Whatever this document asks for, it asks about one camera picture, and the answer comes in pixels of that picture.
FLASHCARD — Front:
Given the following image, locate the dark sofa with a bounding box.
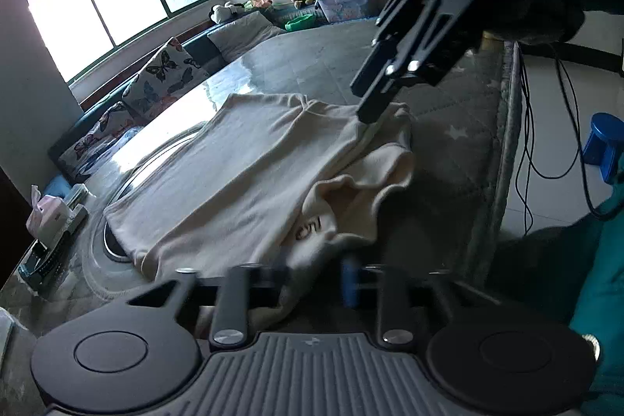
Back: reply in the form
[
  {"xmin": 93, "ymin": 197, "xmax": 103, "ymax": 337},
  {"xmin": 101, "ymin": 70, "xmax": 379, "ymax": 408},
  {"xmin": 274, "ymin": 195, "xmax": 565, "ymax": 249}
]
[{"xmin": 48, "ymin": 26, "xmax": 230, "ymax": 189}]

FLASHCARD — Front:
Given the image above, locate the white box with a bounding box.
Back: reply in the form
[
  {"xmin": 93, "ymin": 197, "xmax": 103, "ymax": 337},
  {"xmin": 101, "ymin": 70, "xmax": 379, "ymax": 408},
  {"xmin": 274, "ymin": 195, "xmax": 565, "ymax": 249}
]
[{"xmin": 62, "ymin": 183, "xmax": 89, "ymax": 232}]

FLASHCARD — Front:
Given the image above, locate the teal sleeved person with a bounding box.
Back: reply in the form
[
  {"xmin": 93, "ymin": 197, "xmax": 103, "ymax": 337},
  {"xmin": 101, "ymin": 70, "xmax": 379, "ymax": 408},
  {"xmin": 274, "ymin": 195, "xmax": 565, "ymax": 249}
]
[{"xmin": 568, "ymin": 167, "xmax": 624, "ymax": 416}]

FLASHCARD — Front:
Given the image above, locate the black remote holder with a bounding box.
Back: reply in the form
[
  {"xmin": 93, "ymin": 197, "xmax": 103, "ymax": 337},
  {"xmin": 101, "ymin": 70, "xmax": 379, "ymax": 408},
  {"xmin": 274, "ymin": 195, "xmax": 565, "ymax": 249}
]
[{"xmin": 18, "ymin": 230, "xmax": 75, "ymax": 296}]

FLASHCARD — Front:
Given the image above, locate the pink tissue pack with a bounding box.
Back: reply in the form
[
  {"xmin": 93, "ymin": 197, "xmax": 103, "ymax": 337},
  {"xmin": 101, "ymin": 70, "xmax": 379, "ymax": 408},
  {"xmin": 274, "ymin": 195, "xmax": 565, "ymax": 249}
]
[{"xmin": 25, "ymin": 184, "xmax": 67, "ymax": 237}]

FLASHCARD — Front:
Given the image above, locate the thin black cable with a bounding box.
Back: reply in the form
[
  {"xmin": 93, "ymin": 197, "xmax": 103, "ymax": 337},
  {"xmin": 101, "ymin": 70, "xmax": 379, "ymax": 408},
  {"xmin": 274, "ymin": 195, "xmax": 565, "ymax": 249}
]
[{"xmin": 513, "ymin": 41, "xmax": 538, "ymax": 237}]

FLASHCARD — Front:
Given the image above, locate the grey pillow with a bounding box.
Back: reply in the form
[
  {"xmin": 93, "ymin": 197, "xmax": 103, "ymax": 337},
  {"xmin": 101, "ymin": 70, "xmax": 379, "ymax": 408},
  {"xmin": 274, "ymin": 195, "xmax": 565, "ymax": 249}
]
[{"xmin": 207, "ymin": 11, "xmax": 288, "ymax": 66}]

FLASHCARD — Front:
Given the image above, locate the clear plastic storage box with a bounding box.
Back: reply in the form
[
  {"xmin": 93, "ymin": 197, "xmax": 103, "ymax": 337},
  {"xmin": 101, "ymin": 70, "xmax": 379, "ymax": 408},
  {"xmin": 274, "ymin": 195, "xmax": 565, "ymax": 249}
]
[{"xmin": 314, "ymin": 0, "xmax": 379, "ymax": 25}]

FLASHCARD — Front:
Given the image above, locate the cream shirt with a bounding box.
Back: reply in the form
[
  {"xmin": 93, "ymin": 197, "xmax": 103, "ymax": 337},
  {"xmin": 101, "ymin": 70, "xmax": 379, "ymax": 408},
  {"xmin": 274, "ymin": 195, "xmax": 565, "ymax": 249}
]
[{"xmin": 104, "ymin": 93, "xmax": 416, "ymax": 335}]

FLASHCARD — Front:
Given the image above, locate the blue stool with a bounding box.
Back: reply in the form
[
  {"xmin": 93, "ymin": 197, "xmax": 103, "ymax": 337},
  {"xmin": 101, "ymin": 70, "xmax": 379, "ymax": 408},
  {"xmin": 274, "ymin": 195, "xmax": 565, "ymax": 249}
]
[{"xmin": 582, "ymin": 113, "xmax": 624, "ymax": 184}]

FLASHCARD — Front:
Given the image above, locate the thick black cable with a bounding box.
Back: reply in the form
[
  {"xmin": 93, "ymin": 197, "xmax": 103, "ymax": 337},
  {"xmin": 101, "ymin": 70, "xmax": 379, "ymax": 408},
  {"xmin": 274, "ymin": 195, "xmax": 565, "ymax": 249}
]
[{"xmin": 529, "ymin": 43, "xmax": 611, "ymax": 221}]

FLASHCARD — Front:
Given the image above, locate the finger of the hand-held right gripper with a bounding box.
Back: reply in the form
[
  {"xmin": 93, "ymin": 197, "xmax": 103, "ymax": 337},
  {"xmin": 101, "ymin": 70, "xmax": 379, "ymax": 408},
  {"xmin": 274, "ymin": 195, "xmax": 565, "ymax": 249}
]
[
  {"xmin": 357, "ymin": 0, "xmax": 482, "ymax": 123},
  {"xmin": 350, "ymin": 0, "xmax": 422, "ymax": 99}
]

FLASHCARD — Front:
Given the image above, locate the green cloth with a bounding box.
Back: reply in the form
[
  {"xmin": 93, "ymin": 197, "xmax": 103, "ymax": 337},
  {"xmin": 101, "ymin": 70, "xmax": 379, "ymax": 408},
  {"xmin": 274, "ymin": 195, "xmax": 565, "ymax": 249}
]
[{"xmin": 285, "ymin": 14, "xmax": 319, "ymax": 32}]

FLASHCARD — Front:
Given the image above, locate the large butterfly print pillow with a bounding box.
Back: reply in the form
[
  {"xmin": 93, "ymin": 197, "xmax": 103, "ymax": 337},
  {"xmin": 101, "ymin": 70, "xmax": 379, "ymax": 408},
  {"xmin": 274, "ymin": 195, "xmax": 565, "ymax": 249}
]
[{"xmin": 122, "ymin": 37, "xmax": 211, "ymax": 124}]

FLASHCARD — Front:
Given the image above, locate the white and black plush toy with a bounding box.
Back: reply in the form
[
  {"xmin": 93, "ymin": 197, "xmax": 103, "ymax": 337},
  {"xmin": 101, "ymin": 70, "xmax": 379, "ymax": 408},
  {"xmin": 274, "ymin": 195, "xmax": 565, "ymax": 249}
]
[{"xmin": 211, "ymin": 2, "xmax": 245, "ymax": 25}]

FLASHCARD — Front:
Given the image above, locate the round glass turntable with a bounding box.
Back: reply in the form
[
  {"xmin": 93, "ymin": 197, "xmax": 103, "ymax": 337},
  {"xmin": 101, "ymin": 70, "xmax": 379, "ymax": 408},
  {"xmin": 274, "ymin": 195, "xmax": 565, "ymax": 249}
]
[{"xmin": 80, "ymin": 124, "xmax": 220, "ymax": 300}]

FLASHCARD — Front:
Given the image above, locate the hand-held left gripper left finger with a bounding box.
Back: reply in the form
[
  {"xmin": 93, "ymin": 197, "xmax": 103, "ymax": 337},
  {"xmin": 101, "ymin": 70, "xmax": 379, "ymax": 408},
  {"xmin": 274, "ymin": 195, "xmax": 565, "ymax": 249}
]
[{"xmin": 126, "ymin": 266, "xmax": 293, "ymax": 351}]

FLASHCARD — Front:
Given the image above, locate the small butterfly print pillow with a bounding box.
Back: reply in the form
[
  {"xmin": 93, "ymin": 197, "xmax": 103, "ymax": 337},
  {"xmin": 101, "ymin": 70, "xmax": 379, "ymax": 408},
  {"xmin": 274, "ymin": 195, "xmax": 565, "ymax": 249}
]
[{"xmin": 57, "ymin": 101, "xmax": 142, "ymax": 184}]

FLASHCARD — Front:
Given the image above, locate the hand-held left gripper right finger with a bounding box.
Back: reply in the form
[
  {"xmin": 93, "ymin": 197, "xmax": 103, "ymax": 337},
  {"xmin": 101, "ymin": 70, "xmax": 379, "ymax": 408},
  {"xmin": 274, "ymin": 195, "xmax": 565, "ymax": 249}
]
[{"xmin": 341, "ymin": 256, "xmax": 469, "ymax": 345}]

